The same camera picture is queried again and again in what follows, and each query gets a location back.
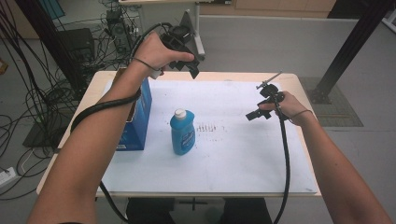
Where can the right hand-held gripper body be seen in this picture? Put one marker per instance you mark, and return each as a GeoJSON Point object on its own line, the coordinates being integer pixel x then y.
{"type": "Point", "coordinates": [270, 91]}

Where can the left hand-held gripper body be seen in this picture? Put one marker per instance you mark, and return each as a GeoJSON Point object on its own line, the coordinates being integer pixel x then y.
{"type": "Point", "coordinates": [177, 39]}

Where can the blue bottle with white cap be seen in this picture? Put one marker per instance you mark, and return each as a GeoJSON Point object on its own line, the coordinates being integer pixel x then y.
{"type": "Point", "coordinates": [182, 132]}

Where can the blue cardboard box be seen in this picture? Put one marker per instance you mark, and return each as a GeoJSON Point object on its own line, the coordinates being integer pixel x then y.
{"type": "Point", "coordinates": [140, 124]}

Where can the person's left hand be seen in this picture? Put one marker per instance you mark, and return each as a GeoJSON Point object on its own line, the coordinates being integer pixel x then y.
{"type": "Point", "coordinates": [155, 53]}

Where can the person's right hand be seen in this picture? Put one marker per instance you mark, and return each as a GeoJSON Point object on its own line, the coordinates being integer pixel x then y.
{"type": "Point", "coordinates": [292, 107]}

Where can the black wrist band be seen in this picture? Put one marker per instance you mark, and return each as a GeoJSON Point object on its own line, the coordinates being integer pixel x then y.
{"type": "Point", "coordinates": [146, 63]}
{"type": "Point", "coordinates": [302, 112]}

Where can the computer tower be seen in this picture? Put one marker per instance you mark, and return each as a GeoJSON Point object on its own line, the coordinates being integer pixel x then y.
{"type": "Point", "coordinates": [120, 31]}

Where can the grey floor plate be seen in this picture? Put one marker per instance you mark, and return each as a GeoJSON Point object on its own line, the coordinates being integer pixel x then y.
{"type": "Point", "coordinates": [342, 112]}

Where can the wooden cabinet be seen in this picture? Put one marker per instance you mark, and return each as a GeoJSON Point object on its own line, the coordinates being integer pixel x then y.
{"type": "Point", "coordinates": [267, 7]}

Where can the black equipment box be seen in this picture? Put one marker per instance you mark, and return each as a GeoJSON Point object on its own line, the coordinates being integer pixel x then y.
{"type": "Point", "coordinates": [76, 43]}

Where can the person's legs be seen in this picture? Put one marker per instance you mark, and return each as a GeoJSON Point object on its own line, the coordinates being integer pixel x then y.
{"type": "Point", "coordinates": [149, 211]}

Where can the white power strip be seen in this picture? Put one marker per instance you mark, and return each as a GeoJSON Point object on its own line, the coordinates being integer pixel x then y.
{"type": "Point", "coordinates": [7, 176]}

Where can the white desk frame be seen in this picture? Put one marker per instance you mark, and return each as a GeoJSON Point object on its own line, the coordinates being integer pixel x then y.
{"type": "Point", "coordinates": [197, 43]}

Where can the slanted black metal post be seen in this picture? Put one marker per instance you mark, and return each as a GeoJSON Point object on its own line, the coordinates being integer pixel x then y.
{"type": "Point", "coordinates": [348, 49]}

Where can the black floor base plate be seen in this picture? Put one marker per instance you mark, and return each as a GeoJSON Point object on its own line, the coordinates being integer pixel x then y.
{"type": "Point", "coordinates": [40, 137]}

